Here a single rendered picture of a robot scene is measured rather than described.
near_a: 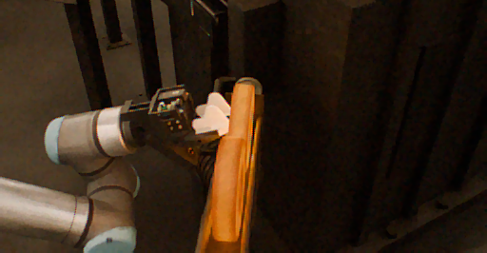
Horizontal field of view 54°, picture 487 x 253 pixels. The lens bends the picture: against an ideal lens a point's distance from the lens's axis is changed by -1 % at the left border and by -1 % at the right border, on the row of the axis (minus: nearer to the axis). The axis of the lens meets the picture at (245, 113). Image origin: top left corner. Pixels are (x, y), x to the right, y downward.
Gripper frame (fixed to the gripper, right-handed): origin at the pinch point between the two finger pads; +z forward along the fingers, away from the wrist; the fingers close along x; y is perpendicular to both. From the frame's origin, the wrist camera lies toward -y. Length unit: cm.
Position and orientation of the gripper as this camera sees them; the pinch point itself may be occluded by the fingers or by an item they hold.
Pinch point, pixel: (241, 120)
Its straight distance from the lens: 83.4
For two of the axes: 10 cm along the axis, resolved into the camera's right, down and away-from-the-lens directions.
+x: 0.9, -6.3, 7.7
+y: -2.8, -7.6, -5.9
